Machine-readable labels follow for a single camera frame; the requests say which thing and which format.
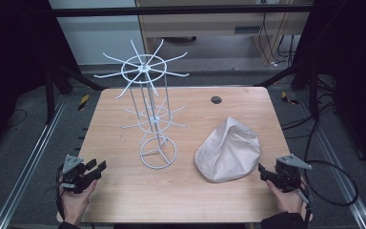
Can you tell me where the white wire hanging rack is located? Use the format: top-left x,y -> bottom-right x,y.
93,38 -> 191,171

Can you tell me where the bundle of hanging cables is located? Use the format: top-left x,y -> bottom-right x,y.
257,11 -> 297,68

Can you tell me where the aluminium floor rail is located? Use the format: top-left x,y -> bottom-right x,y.
0,94 -> 69,229
295,92 -> 366,229

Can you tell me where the black looped cable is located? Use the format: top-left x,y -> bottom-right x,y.
303,119 -> 360,208

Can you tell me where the yellow black striped tape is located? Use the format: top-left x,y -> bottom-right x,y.
77,94 -> 91,112
280,91 -> 300,106

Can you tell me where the person's right hand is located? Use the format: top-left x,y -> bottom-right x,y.
265,178 -> 310,215

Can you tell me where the black horizontal frame bar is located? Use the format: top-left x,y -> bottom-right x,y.
49,4 -> 315,18

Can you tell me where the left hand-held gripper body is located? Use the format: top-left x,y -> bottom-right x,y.
58,154 -> 97,195

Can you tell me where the beige cloth hat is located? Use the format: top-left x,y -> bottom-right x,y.
193,115 -> 262,184

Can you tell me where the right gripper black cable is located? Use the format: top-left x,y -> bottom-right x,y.
295,186 -> 315,226

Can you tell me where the person's left hand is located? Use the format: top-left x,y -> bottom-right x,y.
59,178 -> 98,226

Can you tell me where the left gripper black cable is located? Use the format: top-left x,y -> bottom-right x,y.
54,163 -> 66,221

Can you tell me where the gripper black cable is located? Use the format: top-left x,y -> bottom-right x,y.
295,186 -> 315,226
54,163 -> 66,221

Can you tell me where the black curtain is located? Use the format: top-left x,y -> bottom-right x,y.
0,0 -> 82,160
291,0 -> 366,179

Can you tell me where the black metal stand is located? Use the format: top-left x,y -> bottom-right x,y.
43,60 -> 107,125
254,58 -> 321,123

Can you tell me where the light wooden cabinet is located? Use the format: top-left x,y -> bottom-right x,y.
134,0 -> 314,67

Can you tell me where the white cabinet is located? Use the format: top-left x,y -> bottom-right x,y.
49,0 -> 147,67

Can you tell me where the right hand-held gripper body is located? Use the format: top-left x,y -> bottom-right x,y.
274,154 -> 313,194

